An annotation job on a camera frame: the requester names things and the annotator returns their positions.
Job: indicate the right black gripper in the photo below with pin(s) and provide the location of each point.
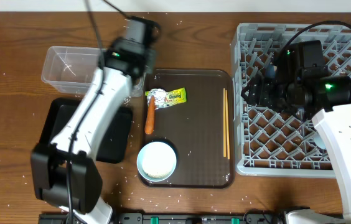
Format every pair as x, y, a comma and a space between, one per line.
259, 94

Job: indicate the green snack wrapper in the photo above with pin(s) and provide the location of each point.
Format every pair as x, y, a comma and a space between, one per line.
176, 97

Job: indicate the small blue cup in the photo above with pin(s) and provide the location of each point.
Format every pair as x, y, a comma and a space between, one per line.
318, 141

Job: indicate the aluminium foil ball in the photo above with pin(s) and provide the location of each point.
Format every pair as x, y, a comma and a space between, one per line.
159, 97

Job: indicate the orange carrot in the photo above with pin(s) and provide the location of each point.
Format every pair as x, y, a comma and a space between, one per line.
150, 119

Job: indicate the light blue rice bowl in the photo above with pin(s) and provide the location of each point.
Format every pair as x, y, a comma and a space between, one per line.
156, 161

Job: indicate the large blue plate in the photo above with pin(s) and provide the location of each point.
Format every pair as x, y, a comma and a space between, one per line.
270, 71

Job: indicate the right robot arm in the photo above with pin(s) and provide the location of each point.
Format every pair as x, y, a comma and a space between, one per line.
299, 79

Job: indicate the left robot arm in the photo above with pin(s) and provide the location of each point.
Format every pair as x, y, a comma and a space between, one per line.
64, 170

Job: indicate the grey dishwasher rack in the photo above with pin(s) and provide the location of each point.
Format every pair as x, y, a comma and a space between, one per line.
268, 143

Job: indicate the dark brown serving tray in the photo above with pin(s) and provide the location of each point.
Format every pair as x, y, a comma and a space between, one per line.
194, 129

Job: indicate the black plastic tray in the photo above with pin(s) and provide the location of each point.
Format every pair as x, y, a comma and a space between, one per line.
113, 145

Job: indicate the clear plastic bin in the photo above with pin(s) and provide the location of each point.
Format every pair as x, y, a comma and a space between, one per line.
72, 70

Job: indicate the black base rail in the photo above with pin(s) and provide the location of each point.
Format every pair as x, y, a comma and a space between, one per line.
248, 218

